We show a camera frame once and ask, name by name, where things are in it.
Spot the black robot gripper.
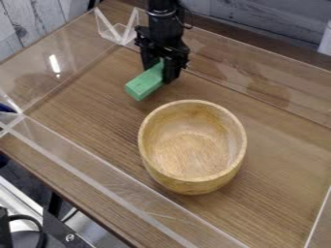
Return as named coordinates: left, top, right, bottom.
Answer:
left=135, top=11, right=190, bottom=84

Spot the green rectangular block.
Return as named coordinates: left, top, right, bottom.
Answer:
left=124, top=62, right=163, bottom=101

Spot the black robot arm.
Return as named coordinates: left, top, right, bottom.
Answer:
left=135, top=0, right=190, bottom=83

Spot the light wooden bowl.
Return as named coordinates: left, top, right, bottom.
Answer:
left=138, top=100, right=249, bottom=195

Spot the white object at right edge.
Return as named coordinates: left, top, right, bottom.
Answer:
left=318, top=20, right=331, bottom=56

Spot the black table leg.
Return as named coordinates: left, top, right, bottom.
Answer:
left=48, top=193, right=63, bottom=218

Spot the clear acrylic corner bracket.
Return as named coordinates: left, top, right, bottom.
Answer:
left=94, top=8, right=140, bottom=46

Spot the clear acrylic tray wall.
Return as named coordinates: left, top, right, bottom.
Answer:
left=0, top=1, right=331, bottom=248

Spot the black cable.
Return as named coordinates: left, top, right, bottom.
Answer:
left=0, top=207, right=50, bottom=248

